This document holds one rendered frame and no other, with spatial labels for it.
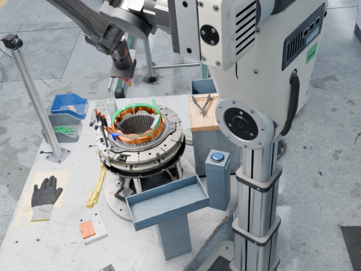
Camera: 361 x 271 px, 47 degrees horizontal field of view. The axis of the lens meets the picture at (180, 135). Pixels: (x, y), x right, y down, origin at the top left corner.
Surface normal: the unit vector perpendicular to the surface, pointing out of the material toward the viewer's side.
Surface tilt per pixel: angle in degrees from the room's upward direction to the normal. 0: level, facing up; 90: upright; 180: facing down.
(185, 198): 0
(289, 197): 0
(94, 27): 82
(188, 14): 90
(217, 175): 90
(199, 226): 0
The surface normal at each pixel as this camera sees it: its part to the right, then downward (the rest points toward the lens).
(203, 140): 0.02, 0.67
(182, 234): 0.33, 0.61
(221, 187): -0.36, 0.65
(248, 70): -0.62, 0.57
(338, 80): -0.09, -0.73
